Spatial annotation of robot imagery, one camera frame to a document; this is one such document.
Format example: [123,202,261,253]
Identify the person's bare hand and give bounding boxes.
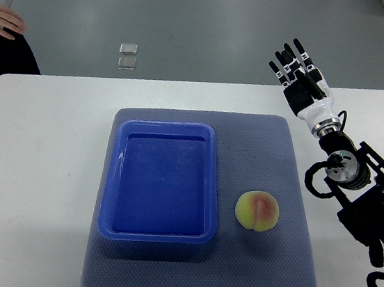
[0,4,27,40]

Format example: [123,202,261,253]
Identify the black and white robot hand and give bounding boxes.
[269,38,342,138]

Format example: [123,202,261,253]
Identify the yellow-pink peach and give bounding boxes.
[234,190,280,232]

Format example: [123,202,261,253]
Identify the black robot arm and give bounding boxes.
[304,111,384,287]

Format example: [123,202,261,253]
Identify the upper metal floor plate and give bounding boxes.
[119,42,138,55]

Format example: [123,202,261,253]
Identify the black trousers of person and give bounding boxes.
[0,29,40,76]

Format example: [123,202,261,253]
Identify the blue plastic tray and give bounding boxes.
[97,120,217,245]

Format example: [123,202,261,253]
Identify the grey-blue textured mat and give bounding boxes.
[81,108,316,287]

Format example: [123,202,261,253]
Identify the black cable loop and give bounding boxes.
[303,157,343,201]

